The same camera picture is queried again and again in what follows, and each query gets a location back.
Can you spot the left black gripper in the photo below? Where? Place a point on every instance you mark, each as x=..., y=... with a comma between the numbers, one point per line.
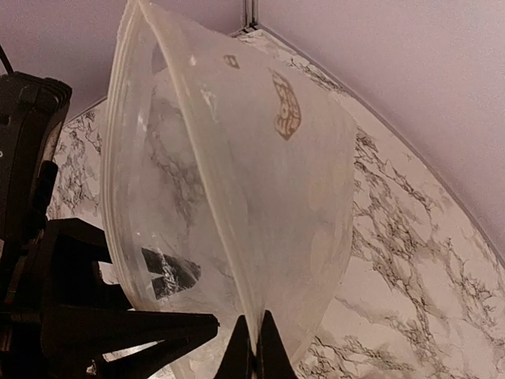
x=49, y=295

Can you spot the left aluminium frame post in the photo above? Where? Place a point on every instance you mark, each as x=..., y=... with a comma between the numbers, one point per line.
x=249, y=19

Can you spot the clear zip top bag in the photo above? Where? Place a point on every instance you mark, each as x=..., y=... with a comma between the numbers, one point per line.
x=217, y=153

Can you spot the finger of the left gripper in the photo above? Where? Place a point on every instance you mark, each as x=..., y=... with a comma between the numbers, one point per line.
x=150, y=331
x=170, y=275

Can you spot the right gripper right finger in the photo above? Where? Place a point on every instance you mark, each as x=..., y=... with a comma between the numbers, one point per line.
x=272, y=361

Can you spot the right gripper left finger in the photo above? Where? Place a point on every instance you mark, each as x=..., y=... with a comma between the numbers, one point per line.
x=237, y=362

